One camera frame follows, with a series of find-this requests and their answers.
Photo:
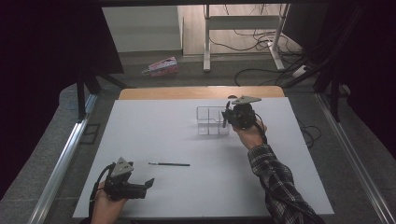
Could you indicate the white cabinet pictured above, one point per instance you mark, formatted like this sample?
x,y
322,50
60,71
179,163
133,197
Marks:
x,y
141,28

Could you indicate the black curtain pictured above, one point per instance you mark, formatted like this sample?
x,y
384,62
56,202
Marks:
x,y
37,77
367,62

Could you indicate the black metal stand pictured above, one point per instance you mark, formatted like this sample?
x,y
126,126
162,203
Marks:
x,y
335,93
81,96

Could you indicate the white desk frame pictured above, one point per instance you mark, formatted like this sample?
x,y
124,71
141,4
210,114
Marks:
x,y
243,22

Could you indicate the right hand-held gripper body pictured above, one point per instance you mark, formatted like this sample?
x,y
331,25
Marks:
x,y
243,116

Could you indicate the person's right hand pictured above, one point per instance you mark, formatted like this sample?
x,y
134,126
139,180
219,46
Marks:
x,y
250,137

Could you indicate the pink printed box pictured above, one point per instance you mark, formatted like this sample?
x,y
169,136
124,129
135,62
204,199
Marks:
x,y
162,67

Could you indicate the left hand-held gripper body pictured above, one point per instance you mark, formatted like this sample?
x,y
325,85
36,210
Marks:
x,y
116,188

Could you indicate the aluminium rail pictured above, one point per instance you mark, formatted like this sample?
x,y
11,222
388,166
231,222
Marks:
x,y
62,161
358,168

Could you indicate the thin black pen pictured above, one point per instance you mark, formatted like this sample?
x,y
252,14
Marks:
x,y
169,164

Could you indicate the clear acrylic organizer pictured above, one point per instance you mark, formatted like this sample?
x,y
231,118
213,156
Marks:
x,y
210,121

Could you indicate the person's left hand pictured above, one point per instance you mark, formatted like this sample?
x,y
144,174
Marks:
x,y
106,210

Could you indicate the white table board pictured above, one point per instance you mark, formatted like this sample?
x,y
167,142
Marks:
x,y
186,193

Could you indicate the white power strip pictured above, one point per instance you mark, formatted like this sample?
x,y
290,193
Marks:
x,y
299,71

